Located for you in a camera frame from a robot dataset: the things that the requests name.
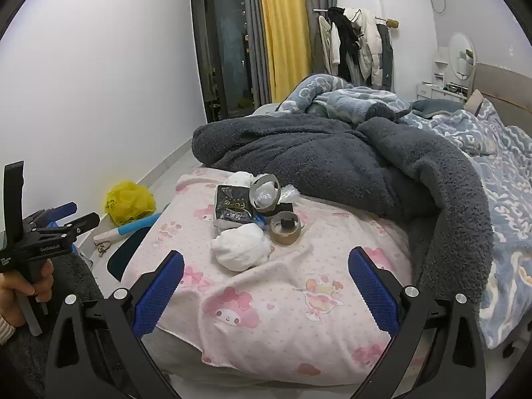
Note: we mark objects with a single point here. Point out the beige coat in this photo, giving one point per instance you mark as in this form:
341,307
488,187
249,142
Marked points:
326,45

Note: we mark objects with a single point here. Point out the yellow curtain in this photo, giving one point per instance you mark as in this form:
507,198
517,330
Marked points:
282,33

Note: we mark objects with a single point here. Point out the white puffer jacket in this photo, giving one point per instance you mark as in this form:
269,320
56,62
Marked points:
368,50

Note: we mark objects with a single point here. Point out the clothes rail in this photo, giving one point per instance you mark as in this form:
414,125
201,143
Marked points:
384,20

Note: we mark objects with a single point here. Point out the clear bubble wrap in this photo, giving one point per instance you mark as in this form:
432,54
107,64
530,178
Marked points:
289,193

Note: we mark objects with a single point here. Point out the blue patterned duvet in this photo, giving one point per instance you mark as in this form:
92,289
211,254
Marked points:
503,183

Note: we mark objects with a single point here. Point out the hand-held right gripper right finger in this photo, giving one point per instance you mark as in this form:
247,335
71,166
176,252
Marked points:
374,295

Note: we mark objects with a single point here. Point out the light blue fleece blanket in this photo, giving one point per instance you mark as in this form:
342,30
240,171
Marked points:
332,95

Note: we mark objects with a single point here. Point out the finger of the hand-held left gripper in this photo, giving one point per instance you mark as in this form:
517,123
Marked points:
83,220
62,208

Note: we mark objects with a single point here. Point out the beige bed headboard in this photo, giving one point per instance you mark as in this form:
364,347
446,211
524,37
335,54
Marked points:
507,91

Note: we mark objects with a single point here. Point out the person's left forearm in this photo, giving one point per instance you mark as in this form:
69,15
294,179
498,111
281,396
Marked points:
5,332

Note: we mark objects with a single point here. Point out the dark grey pants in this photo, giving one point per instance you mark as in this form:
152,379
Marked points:
386,58

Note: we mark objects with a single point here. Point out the grey tape roll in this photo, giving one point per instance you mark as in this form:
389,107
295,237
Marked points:
253,193

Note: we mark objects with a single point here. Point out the grey curtain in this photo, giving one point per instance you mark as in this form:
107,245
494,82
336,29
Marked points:
251,37

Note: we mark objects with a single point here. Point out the black plastic clip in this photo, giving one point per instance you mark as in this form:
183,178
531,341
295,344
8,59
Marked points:
286,222

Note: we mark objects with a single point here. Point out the dark glass door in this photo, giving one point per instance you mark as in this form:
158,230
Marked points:
224,50

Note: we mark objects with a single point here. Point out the yellow plastic bag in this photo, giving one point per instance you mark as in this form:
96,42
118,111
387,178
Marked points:
129,201

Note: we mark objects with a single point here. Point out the white vanity table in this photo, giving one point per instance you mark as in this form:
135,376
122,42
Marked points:
432,89

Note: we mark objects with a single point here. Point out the person's left hand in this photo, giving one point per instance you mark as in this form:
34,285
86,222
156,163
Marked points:
10,295

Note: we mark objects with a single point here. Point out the black garment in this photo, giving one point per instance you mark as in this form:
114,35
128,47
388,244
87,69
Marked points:
345,45

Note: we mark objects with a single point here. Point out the blue plush toy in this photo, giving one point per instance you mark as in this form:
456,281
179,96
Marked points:
137,224

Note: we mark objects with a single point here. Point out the pink printed blanket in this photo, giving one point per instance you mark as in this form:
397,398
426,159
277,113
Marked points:
257,299

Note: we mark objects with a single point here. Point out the dark blue pillow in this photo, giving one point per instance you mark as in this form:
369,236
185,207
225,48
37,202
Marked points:
432,107

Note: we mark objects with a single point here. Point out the brown cardboard piece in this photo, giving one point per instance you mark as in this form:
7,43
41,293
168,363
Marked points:
284,239

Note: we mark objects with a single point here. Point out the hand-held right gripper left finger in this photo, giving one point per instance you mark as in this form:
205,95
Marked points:
162,295

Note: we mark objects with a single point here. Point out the small white tissue wad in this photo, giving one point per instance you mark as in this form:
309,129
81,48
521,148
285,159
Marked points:
239,178

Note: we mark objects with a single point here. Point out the person's grey fleece clothing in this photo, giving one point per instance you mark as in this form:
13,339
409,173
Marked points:
79,276

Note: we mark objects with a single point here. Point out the large white tissue wad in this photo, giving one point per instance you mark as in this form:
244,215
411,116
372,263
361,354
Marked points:
241,249

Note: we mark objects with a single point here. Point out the beige pillow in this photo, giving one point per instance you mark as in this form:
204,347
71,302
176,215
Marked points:
474,99

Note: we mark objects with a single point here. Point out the black snack packet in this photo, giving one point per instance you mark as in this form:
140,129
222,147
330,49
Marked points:
232,212

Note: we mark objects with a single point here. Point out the dark grey fleece blanket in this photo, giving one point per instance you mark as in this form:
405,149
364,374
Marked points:
324,162

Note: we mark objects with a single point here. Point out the grey bed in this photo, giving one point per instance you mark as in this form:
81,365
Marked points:
266,109

